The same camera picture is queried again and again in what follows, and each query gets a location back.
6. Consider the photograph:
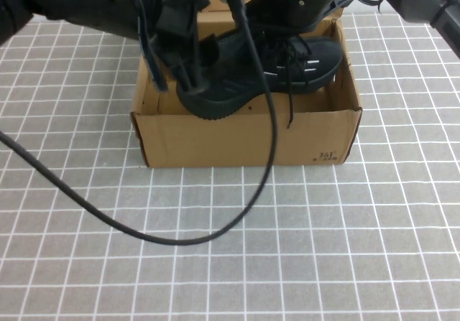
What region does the grey white-checked tablecloth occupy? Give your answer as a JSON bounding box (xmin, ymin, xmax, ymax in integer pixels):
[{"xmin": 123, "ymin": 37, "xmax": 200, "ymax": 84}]
[{"xmin": 0, "ymin": 10, "xmax": 460, "ymax": 321}]

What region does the black knit sneaker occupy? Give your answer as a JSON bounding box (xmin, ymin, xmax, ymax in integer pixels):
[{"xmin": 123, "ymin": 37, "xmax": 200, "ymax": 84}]
[{"xmin": 175, "ymin": 26, "xmax": 343, "ymax": 130}]

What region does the brown cardboard shoe box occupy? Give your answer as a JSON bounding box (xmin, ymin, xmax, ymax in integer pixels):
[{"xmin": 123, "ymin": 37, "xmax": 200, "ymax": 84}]
[{"xmin": 129, "ymin": 0, "xmax": 363, "ymax": 169}]

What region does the long black left camera cable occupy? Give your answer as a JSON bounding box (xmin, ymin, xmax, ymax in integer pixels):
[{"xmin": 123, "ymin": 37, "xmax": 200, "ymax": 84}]
[{"xmin": 0, "ymin": 0, "xmax": 278, "ymax": 246}]

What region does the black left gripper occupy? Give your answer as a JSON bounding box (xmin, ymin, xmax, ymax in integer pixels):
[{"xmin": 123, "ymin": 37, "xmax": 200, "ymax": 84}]
[{"xmin": 137, "ymin": 0, "xmax": 216, "ymax": 98}]

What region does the black zip tie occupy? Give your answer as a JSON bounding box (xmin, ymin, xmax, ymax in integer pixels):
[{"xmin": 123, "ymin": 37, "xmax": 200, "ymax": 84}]
[{"xmin": 429, "ymin": 0, "xmax": 456, "ymax": 31}]

